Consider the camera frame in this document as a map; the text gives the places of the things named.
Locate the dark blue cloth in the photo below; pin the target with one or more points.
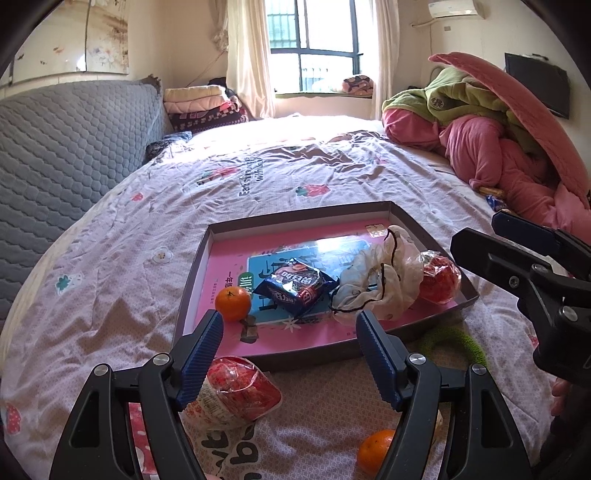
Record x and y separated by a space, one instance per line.
166 143

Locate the shallow brown cardboard box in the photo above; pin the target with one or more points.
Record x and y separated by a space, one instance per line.
314 360

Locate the blue cookie packet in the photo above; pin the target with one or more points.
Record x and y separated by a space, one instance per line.
295 286

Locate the cream folded blanket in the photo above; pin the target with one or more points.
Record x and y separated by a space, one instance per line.
194 93

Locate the orange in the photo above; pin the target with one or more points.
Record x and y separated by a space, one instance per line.
374 452
233 303

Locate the small blue snack packet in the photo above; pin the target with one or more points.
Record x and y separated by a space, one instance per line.
495 201

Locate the red and white jelly cup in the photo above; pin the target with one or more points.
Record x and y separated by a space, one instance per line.
240 392
438 279

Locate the pink quilted mat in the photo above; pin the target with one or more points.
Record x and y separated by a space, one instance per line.
540 134

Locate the dark patterned folded blanket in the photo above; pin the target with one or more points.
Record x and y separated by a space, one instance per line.
207 122

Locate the grey quilted headboard cover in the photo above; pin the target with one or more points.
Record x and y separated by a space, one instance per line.
60 152

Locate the strawberry printed bed sheet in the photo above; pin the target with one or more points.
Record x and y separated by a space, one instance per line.
138 207

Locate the floral cushion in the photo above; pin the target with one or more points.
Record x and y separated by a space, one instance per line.
358 84

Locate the barred window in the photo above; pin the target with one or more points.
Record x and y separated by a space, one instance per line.
323 27

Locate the black television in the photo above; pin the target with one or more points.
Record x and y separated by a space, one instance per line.
535 83

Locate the pink folded blanket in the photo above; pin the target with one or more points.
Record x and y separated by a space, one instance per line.
198 107

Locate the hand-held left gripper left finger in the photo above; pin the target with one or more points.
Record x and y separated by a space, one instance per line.
201 360

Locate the pink comforter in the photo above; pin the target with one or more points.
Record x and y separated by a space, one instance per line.
480 147

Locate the white air conditioner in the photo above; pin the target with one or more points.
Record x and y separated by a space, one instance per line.
452 8

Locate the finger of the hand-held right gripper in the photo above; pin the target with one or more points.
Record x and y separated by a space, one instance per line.
489 256
531 233

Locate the glossy floral headboard panel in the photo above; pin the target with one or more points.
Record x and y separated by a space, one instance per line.
55 46

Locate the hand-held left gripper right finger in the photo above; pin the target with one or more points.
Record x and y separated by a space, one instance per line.
376 364

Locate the yellow biscuit packet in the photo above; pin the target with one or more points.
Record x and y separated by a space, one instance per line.
489 189

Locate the person's right hand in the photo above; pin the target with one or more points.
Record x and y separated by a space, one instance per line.
561 397

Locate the green fleece blanket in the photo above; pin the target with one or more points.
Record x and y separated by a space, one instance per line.
461 97

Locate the cream curtain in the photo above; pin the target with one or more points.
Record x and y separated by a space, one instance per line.
249 55
385 46

